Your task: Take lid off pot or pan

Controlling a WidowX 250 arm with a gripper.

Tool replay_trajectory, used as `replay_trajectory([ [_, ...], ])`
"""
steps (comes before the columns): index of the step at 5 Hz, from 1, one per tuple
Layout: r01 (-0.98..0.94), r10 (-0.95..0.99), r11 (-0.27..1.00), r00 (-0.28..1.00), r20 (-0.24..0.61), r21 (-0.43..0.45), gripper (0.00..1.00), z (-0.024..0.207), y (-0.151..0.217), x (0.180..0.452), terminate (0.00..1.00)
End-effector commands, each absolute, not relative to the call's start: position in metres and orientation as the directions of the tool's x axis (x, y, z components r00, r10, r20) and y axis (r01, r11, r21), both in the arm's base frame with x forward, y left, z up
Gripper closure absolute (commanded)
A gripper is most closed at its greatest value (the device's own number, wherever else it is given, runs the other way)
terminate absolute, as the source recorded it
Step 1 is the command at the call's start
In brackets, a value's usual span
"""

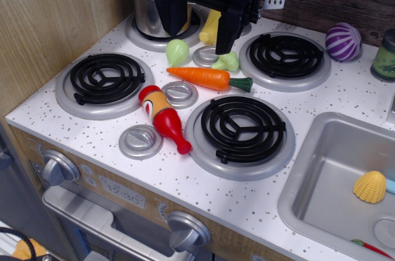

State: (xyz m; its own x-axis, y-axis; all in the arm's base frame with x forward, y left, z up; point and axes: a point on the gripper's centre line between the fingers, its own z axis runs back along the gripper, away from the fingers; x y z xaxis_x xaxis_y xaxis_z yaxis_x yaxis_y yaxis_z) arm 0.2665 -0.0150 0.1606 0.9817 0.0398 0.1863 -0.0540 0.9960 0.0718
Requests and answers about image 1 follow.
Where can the stainless steel pot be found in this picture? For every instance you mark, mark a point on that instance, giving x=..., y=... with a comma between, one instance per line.
x=147, y=19

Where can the yellow toy squash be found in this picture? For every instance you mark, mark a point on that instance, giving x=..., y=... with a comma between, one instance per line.
x=208, y=34

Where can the upper grey stovetop knob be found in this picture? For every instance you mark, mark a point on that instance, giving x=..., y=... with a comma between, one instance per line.
x=205, y=56

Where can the grey stovetop knob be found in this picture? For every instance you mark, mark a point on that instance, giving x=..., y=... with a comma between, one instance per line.
x=140, y=142
x=180, y=94
x=205, y=56
x=246, y=29

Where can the light green toy pear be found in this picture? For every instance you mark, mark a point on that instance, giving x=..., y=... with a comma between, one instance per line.
x=177, y=51

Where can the back grey stovetop knob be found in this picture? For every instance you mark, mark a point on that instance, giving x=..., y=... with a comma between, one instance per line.
x=246, y=29

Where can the green toy broccoli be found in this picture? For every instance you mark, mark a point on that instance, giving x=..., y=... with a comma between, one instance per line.
x=228, y=62

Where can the orange toy carrot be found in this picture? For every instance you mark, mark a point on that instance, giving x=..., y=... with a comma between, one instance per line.
x=219, y=80

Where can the middle grey stovetop knob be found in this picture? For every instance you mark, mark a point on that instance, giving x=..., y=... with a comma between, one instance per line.
x=180, y=94

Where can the back right black burner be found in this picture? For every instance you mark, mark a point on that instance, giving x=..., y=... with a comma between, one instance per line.
x=284, y=62

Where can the black burner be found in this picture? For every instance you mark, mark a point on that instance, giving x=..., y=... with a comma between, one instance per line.
x=240, y=138
x=103, y=86
x=284, y=62

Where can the red toy ketchup bottle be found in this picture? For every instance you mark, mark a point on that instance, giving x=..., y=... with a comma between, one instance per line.
x=164, y=117

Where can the front left black burner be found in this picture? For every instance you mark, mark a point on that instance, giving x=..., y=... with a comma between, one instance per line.
x=103, y=86

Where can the front right black burner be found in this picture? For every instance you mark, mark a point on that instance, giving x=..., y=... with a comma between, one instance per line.
x=240, y=138

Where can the front grey stovetop knob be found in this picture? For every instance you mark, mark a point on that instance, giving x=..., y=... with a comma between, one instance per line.
x=140, y=142

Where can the purple striped toy cabbage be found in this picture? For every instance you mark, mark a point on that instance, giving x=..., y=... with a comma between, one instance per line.
x=343, y=42

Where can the green toy can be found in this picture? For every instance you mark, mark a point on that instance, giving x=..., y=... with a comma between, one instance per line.
x=383, y=64

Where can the left silver oven knob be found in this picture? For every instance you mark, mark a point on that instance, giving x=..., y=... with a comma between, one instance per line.
x=58, y=168

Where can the silver oven knob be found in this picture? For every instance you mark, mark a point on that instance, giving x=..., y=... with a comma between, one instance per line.
x=58, y=168
x=187, y=231

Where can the grey metal sink basin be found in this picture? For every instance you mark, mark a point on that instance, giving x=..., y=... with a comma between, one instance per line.
x=318, y=200

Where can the right silver oven knob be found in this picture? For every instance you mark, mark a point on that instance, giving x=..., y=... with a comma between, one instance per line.
x=187, y=231

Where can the yellow toy corn piece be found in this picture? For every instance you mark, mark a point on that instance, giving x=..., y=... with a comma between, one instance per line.
x=370, y=187

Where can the light blue object in sink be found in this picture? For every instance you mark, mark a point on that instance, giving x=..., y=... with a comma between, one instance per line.
x=390, y=184

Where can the red toy chili pepper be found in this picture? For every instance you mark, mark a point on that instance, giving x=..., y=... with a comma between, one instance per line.
x=371, y=247

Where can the orange object bottom left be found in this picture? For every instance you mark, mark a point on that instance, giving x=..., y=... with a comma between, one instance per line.
x=22, y=250

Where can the silver oven door handle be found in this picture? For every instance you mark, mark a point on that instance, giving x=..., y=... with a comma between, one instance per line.
x=98, y=221

